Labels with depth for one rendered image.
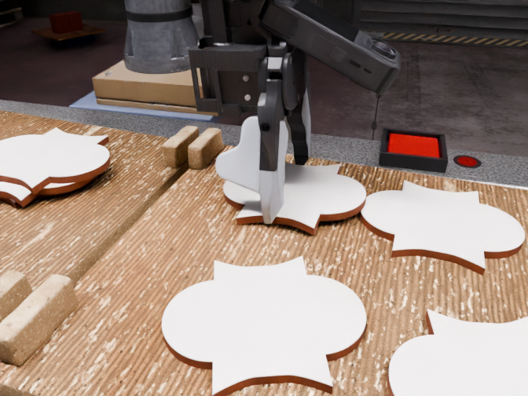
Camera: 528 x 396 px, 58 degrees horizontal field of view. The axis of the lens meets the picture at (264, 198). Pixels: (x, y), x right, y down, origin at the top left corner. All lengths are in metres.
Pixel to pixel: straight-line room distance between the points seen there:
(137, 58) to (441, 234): 0.64
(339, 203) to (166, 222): 0.16
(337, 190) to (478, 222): 0.13
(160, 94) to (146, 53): 0.08
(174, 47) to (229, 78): 0.50
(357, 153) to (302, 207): 0.20
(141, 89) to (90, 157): 0.37
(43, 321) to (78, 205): 0.17
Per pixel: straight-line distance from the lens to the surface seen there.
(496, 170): 0.62
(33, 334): 0.34
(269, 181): 0.39
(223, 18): 0.40
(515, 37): 5.23
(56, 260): 0.42
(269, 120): 0.37
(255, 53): 0.38
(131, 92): 0.88
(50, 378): 0.33
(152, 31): 0.89
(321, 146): 0.62
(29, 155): 0.54
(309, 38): 0.38
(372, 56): 0.38
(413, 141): 0.62
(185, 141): 0.53
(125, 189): 0.50
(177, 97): 0.84
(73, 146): 0.54
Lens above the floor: 1.18
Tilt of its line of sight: 32 degrees down
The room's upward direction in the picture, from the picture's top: straight up
